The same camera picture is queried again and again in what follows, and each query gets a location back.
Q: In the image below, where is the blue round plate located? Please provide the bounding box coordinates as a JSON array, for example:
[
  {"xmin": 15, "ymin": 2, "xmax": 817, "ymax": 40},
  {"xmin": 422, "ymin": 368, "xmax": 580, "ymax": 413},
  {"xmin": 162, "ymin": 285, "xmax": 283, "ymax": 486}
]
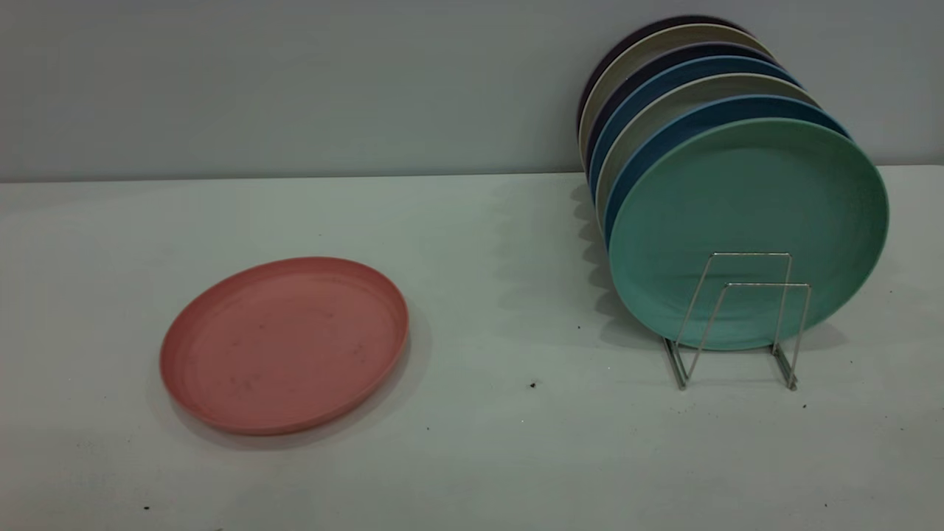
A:
[
  {"xmin": 588, "ymin": 55, "xmax": 804, "ymax": 200},
  {"xmin": 603, "ymin": 94, "xmax": 853, "ymax": 249}
]

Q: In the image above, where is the silver wire plate rack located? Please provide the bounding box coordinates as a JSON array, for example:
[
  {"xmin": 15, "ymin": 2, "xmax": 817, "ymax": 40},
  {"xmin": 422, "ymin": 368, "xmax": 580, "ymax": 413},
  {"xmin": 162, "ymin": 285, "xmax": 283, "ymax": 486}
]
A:
[{"xmin": 662, "ymin": 251, "xmax": 813, "ymax": 392}]

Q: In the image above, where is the dark purple round plate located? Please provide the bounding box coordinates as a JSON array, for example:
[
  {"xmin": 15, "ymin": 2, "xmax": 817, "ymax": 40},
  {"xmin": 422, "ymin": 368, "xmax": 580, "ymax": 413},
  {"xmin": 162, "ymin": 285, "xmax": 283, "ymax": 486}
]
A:
[
  {"xmin": 584, "ymin": 41, "xmax": 777, "ymax": 178},
  {"xmin": 576, "ymin": 14, "xmax": 750, "ymax": 141}
]

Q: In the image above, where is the green round plate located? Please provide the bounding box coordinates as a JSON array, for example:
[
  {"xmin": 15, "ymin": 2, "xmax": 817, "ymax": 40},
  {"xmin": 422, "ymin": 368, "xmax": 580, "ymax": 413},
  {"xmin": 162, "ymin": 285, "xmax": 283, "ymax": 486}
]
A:
[{"xmin": 608, "ymin": 117, "xmax": 891, "ymax": 353}]

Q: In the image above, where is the beige round plate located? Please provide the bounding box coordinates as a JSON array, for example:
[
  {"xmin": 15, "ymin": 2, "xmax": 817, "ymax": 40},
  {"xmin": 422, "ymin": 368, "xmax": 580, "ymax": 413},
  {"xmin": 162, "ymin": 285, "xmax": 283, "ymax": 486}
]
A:
[
  {"xmin": 594, "ymin": 72, "xmax": 822, "ymax": 222},
  {"xmin": 577, "ymin": 23, "xmax": 775, "ymax": 167}
]

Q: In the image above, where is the pink round plate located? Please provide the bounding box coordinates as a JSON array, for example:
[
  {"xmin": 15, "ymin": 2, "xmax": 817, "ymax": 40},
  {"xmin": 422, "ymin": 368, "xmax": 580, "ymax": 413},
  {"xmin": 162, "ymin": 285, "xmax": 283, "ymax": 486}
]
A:
[{"xmin": 159, "ymin": 256, "xmax": 410, "ymax": 436}]

